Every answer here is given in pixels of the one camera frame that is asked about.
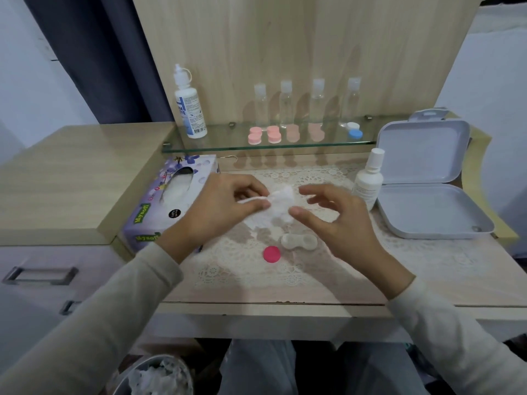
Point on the purple floral tissue box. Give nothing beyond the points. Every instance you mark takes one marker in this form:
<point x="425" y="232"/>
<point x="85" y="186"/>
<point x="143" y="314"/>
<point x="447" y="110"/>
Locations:
<point x="164" y="209"/>

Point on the wooden drawer cabinet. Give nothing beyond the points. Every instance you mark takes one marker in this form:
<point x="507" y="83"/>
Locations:
<point x="70" y="185"/>

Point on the person's left thumb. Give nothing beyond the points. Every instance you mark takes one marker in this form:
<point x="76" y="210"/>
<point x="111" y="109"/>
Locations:
<point x="255" y="204"/>

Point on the pink lens case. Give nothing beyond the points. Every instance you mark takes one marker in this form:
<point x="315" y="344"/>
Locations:
<point x="255" y="136"/>
<point x="274" y="134"/>

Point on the person's right forearm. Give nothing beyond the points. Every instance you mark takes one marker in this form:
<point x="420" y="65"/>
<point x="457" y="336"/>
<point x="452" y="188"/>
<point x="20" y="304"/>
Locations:
<point x="448" y="329"/>

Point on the person's left forearm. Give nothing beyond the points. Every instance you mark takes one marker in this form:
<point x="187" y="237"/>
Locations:
<point x="90" y="324"/>

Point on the large white solution bottle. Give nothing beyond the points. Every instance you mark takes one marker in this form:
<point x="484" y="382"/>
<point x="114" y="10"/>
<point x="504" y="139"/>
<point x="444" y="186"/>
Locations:
<point x="190" y="108"/>

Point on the glass shelf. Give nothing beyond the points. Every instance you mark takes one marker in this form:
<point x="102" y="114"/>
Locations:
<point x="230" y="139"/>

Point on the dark curtain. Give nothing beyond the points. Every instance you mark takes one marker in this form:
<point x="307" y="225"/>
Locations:
<point x="103" y="57"/>

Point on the wooden back panel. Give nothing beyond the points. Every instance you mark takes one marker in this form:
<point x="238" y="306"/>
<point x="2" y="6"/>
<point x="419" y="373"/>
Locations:
<point x="304" y="41"/>

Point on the person's right thumb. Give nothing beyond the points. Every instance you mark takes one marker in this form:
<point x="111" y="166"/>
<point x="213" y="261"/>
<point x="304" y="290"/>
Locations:
<point x="306" y="217"/>

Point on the clear empty travel bottle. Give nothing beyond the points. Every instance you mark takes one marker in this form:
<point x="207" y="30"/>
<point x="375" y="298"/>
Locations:
<point x="286" y="104"/>
<point x="317" y="102"/>
<point x="260" y="106"/>
<point x="351" y="102"/>

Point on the person's left hand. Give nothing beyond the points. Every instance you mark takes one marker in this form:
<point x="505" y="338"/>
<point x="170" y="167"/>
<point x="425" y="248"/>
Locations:
<point x="212" y="209"/>

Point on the pink round cap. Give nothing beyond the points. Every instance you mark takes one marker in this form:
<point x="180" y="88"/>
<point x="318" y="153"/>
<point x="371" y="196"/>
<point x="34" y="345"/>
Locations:
<point x="272" y="255"/>

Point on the open white plastic box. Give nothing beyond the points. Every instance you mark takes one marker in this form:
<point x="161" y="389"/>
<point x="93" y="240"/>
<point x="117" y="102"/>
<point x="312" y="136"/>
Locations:
<point x="428" y="201"/>

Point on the small white dropper bottle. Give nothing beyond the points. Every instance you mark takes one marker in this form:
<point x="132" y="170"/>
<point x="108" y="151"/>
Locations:
<point x="369" y="180"/>

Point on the person's right hand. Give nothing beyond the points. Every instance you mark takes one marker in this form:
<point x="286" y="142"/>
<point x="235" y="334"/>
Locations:
<point x="354" y="230"/>

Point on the person's legs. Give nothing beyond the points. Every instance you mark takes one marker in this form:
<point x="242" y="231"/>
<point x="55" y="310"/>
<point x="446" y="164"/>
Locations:
<point x="313" y="370"/>

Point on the white tissue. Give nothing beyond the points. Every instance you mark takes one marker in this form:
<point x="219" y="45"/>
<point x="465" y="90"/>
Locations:
<point x="278" y="207"/>

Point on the blue and white lens case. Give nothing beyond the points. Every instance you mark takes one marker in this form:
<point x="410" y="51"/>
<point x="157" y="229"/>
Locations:
<point x="354" y="131"/>

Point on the cream lace table mat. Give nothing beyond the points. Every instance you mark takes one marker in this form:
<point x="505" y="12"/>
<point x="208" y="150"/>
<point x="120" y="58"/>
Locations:
<point x="411" y="259"/>

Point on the pale peach lens case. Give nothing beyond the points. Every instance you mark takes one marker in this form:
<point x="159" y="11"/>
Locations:
<point x="316" y="132"/>
<point x="292" y="133"/>

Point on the waste bin with tissues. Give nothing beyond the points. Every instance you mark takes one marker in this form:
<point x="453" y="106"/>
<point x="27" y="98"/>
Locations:
<point x="158" y="376"/>

